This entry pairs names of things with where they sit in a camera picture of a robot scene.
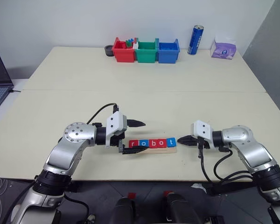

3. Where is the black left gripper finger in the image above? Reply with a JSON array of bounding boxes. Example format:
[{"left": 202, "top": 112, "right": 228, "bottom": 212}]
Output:
[
  {"left": 126, "top": 119, "right": 147, "bottom": 128},
  {"left": 122, "top": 146, "right": 148, "bottom": 155}
]

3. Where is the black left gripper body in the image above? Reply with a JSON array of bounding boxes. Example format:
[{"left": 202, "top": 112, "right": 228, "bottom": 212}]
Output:
[{"left": 110, "top": 133, "right": 126, "bottom": 154}]

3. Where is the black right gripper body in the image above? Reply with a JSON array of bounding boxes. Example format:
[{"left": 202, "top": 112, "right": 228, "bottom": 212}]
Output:
[{"left": 196, "top": 136, "right": 211, "bottom": 150}]

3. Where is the wooden letter tray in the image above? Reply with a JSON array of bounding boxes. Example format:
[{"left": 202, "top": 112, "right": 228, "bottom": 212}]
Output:
[{"left": 128, "top": 138, "right": 178, "bottom": 154}]

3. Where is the white crumpled scrap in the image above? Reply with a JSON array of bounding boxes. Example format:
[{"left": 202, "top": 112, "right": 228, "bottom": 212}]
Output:
[{"left": 191, "top": 182, "right": 207, "bottom": 193}]

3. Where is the dark rounded shape red tab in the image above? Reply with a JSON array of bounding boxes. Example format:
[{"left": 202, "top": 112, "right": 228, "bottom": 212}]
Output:
[
  {"left": 111, "top": 192, "right": 137, "bottom": 224},
  {"left": 162, "top": 190, "right": 203, "bottom": 224}
]

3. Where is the green plastic bin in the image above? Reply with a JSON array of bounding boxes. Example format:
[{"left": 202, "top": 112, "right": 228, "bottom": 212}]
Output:
[{"left": 134, "top": 37, "right": 160, "bottom": 64}]

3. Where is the red plastic bin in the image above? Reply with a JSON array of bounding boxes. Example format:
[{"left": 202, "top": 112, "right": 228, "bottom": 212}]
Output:
[{"left": 112, "top": 36, "right": 138, "bottom": 63}]

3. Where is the blue plastic bin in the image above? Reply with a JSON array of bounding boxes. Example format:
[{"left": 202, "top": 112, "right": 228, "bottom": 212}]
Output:
[{"left": 157, "top": 38, "right": 181, "bottom": 64}]

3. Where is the purple tissue pack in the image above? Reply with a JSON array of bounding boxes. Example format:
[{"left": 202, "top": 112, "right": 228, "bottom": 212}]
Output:
[{"left": 210, "top": 35, "right": 238, "bottom": 59}]

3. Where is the tall blue drink can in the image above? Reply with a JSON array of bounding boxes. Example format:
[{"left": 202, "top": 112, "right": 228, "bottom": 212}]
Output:
[{"left": 188, "top": 24, "right": 205, "bottom": 56}]

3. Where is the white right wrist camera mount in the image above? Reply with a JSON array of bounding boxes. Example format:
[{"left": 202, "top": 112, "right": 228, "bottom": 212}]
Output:
[{"left": 192, "top": 119, "right": 213, "bottom": 143}]

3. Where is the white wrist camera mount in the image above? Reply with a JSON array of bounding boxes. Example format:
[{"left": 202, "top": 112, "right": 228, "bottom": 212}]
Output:
[
  {"left": 105, "top": 111, "right": 127, "bottom": 149},
  {"left": 192, "top": 119, "right": 213, "bottom": 143}
]

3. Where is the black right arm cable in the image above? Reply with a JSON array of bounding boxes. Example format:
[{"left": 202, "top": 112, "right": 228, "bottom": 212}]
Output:
[{"left": 197, "top": 137, "right": 257, "bottom": 185}]

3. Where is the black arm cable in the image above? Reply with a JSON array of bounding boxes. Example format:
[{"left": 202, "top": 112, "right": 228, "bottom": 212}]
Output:
[
  {"left": 86, "top": 103, "right": 120, "bottom": 124},
  {"left": 197, "top": 137, "right": 257, "bottom": 185}
]

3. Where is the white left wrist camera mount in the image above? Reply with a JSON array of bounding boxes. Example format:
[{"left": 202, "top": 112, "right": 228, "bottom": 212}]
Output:
[{"left": 105, "top": 111, "right": 127, "bottom": 149}]

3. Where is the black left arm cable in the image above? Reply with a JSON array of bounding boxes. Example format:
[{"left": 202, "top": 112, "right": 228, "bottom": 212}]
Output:
[{"left": 86, "top": 103, "right": 120, "bottom": 124}]

